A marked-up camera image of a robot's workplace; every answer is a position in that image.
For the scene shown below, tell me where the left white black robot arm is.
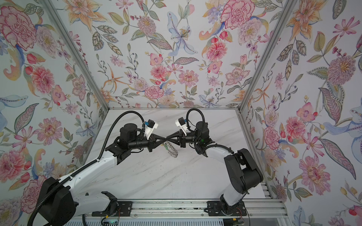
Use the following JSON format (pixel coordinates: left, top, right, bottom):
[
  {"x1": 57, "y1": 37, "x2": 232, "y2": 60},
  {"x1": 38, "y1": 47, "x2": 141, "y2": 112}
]
[{"x1": 27, "y1": 120, "x2": 166, "y2": 226}]

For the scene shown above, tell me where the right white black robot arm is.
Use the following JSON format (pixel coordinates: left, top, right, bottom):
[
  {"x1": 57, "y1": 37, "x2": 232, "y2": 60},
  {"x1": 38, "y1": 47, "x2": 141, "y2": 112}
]
[{"x1": 168, "y1": 118, "x2": 264, "y2": 211}]

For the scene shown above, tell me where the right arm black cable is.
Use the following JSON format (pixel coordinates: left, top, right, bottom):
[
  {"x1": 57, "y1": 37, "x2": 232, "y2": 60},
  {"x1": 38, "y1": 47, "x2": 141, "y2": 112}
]
[{"x1": 186, "y1": 108, "x2": 206, "y2": 136}]

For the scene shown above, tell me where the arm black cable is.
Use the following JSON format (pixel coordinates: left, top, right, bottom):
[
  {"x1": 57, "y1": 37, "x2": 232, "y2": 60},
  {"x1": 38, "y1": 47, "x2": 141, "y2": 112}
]
[
  {"x1": 97, "y1": 110, "x2": 145, "y2": 162},
  {"x1": 186, "y1": 108, "x2": 206, "y2": 136}
]

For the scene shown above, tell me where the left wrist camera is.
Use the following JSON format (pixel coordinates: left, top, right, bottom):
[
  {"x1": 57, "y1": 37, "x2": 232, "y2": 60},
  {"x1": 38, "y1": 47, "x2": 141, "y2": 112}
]
[{"x1": 144, "y1": 120, "x2": 158, "y2": 140}]

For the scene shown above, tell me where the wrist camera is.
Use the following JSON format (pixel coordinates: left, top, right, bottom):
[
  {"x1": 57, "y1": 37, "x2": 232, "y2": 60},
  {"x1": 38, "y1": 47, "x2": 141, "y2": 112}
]
[
  {"x1": 175, "y1": 117, "x2": 188, "y2": 135},
  {"x1": 144, "y1": 120, "x2": 158, "y2": 140}
]

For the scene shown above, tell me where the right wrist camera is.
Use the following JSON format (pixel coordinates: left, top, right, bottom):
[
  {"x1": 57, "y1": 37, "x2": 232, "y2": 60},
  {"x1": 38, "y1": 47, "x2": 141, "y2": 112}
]
[{"x1": 175, "y1": 117, "x2": 188, "y2": 135}]

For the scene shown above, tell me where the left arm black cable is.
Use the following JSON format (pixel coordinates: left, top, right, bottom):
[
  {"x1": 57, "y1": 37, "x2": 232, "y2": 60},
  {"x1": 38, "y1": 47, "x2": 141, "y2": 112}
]
[{"x1": 97, "y1": 110, "x2": 145, "y2": 162}]

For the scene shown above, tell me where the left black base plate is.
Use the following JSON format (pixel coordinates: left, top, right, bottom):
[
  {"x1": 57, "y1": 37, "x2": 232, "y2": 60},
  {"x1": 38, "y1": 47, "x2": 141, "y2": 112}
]
[{"x1": 91, "y1": 201, "x2": 133, "y2": 217}]

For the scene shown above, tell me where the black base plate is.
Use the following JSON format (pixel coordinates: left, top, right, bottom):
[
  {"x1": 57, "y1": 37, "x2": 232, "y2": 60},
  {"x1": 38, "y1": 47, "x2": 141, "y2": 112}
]
[
  {"x1": 91, "y1": 201, "x2": 133, "y2": 217},
  {"x1": 204, "y1": 201, "x2": 248, "y2": 217}
]

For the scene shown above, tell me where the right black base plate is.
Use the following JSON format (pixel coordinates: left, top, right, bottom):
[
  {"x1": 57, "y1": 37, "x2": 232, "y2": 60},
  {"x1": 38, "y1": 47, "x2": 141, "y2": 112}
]
[{"x1": 204, "y1": 201, "x2": 248, "y2": 217}]

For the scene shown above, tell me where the aluminium mounting rail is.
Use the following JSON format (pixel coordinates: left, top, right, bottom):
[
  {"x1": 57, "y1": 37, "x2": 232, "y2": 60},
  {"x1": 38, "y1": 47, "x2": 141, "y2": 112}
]
[{"x1": 75, "y1": 199, "x2": 288, "y2": 218}]

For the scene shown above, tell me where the left aluminium corner post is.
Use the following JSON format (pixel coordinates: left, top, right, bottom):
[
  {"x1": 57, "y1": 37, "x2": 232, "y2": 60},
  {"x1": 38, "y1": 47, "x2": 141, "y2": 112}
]
[{"x1": 40, "y1": 1, "x2": 110, "y2": 114}]

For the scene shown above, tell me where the aluminium corner post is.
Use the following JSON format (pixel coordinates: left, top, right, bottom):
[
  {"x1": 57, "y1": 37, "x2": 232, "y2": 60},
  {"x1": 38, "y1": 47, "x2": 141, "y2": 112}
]
[
  {"x1": 40, "y1": 1, "x2": 110, "y2": 114},
  {"x1": 239, "y1": 1, "x2": 295, "y2": 114}
]

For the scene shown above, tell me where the right aluminium corner post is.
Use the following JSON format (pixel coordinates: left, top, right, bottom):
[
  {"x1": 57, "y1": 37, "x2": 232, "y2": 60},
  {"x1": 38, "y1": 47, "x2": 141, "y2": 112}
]
[{"x1": 239, "y1": 1, "x2": 295, "y2": 114}]

